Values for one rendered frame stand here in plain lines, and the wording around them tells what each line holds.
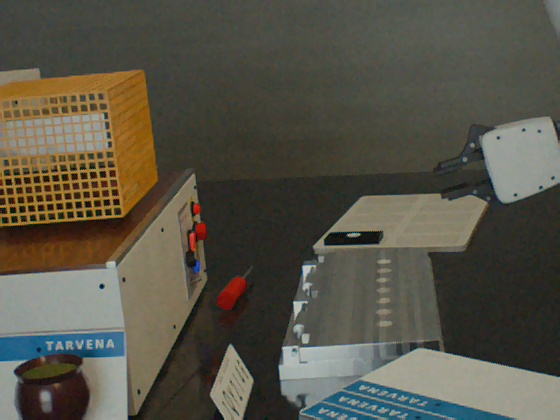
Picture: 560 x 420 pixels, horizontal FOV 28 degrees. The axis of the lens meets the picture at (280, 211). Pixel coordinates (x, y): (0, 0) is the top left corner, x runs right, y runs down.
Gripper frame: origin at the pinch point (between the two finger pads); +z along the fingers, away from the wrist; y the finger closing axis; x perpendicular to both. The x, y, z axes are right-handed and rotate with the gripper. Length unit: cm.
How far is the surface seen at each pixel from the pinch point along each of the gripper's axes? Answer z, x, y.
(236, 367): 30.8, -28.0, 8.3
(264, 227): 38, 60, 11
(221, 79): 66, 231, -7
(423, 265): 7.9, 11.0, 13.9
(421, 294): 8.6, -3.3, 13.7
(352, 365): 18.3, -22.0, 14.2
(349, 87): 24, 223, 8
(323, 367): 21.8, -22.0, 13.4
